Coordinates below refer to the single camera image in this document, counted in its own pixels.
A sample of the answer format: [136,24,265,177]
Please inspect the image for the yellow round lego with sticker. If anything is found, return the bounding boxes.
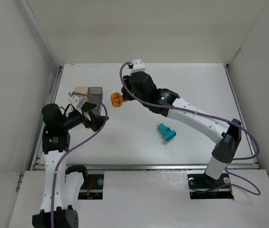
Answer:
[110,92,128,108]

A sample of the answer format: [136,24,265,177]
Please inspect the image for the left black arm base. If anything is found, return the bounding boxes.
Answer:
[66,164,104,200]

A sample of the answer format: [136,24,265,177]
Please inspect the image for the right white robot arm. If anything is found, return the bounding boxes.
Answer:
[121,71,241,180]

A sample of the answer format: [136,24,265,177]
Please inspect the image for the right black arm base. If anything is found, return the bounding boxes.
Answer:
[187,173,234,200]

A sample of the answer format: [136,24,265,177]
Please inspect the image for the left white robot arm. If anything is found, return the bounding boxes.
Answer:
[32,98,109,228]

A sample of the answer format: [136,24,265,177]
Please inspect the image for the grey transparent container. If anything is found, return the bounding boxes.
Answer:
[88,86,103,115]

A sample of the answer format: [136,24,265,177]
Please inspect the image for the orange transparent container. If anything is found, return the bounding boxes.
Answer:
[74,86,89,113]

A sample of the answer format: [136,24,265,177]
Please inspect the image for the teal lego piece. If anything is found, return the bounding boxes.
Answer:
[157,123,176,142]

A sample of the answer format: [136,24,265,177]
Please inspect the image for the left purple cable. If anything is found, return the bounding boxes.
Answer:
[50,92,109,228]

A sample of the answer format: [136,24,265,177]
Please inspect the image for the purple cable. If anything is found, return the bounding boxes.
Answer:
[119,61,261,196]
[50,92,109,228]

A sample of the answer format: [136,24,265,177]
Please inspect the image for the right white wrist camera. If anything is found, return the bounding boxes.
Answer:
[128,59,146,74]

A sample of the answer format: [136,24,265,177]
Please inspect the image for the aluminium frame rail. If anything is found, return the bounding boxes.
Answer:
[29,65,260,171]

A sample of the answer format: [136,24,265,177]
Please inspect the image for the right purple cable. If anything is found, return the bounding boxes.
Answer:
[119,61,261,196]

